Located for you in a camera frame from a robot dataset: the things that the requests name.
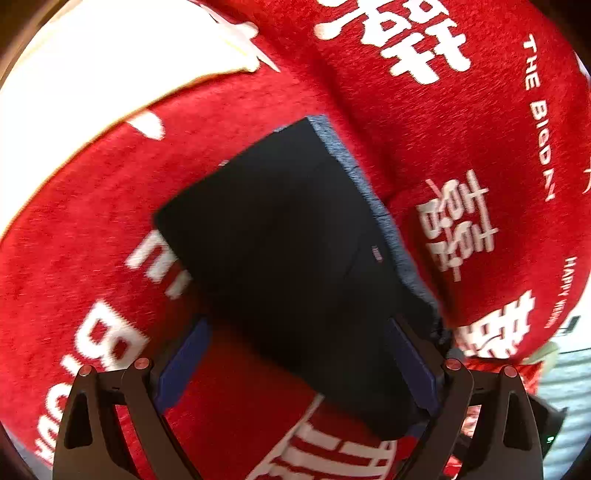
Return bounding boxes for red sofa cover white characters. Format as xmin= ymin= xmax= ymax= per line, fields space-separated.
xmin=1 ymin=1 xmax=590 ymax=479

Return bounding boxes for black pants with blue trim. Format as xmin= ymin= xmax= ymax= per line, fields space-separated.
xmin=154 ymin=116 xmax=449 ymax=440

